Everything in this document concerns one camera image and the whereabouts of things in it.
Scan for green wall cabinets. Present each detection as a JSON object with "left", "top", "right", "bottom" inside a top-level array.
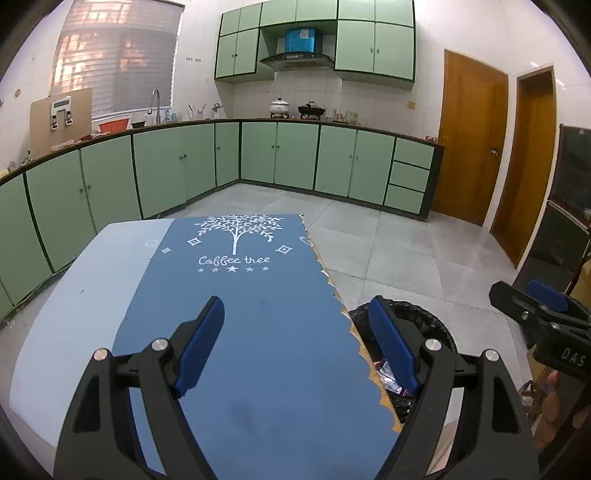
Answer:
[{"left": 215, "top": 0, "right": 416, "bottom": 90}]

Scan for pale blue table mat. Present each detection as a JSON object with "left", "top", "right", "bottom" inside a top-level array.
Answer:
[{"left": 9, "top": 219, "right": 176, "bottom": 448}]

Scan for green kitchen base cabinets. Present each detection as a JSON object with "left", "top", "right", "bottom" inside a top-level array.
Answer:
[{"left": 0, "top": 119, "right": 445, "bottom": 319}]

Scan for plain wooden door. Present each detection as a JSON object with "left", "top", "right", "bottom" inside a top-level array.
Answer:
[{"left": 489, "top": 65, "right": 557, "bottom": 268}]

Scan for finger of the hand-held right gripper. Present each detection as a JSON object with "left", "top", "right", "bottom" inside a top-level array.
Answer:
[
  {"left": 526, "top": 278, "right": 591, "bottom": 319},
  {"left": 489, "top": 281, "right": 561, "bottom": 344}
]

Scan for range hood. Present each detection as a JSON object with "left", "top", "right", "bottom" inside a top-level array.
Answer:
[{"left": 259, "top": 52, "right": 335, "bottom": 71}]

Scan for white gadget on panel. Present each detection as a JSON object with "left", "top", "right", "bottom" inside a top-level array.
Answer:
[{"left": 50, "top": 96, "right": 75, "bottom": 130}]

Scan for blue box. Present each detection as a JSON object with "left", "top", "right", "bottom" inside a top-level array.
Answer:
[{"left": 285, "top": 28, "right": 319, "bottom": 54}]

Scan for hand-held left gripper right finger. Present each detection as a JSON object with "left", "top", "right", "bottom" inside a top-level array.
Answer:
[{"left": 368, "top": 295, "right": 541, "bottom": 480}]

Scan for person's right hand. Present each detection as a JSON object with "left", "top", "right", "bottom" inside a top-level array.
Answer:
[{"left": 533, "top": 369, "right": 578, "bottom": 450}]

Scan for wooden door with handle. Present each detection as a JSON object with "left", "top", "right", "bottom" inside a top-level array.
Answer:
[{"left": 431, "top": 50, "right": 509, "bottom": 227}]

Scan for blue tree print tablecloth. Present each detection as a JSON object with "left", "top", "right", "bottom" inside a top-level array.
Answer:
[{"left": 112, "top": 213, "right": 402, "bottom": 480}]

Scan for brown cardboard box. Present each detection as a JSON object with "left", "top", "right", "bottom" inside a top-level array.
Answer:
[{"left": 575, "top": 258, "right": 591, "bottom": 301}]

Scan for black cabinet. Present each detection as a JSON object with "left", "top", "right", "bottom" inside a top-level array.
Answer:
[{"left": 522, "top": 124, "right": 591, "bottom": 301}]

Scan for window blinds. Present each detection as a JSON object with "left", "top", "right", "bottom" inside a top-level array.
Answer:
[{"left": 52, "top": 0, "right": 185, "bottom": 121}]

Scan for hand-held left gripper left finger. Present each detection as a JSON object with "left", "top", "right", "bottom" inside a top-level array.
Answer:
[{"left": 54, "top": 295, "right": 226, "bottom": 480}]

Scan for trash bin with black bag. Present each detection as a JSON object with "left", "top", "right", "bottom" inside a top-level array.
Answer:
[{"left": 347, "top": 300, "right": 458, "bottom": 425}]

